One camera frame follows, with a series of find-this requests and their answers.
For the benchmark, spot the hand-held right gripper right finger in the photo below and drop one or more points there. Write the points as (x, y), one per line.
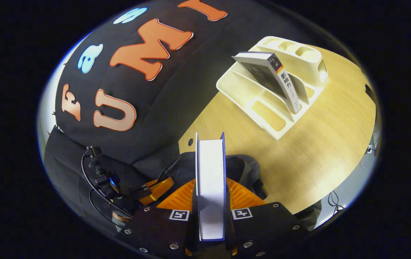
(263, 230)

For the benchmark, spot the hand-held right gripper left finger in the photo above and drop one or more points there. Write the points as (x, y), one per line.
(155, 230)

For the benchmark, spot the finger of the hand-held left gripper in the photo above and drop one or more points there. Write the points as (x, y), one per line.
(155, 187)

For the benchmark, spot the blue book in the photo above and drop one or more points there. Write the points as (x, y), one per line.
(211, 180)

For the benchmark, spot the grey schoolbag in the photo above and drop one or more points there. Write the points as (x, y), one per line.
(241, 169)

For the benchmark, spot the grey book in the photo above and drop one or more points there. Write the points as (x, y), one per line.
(263, 75)

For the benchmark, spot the white plastic bookshelf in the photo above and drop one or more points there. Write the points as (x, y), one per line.
(313, 72)

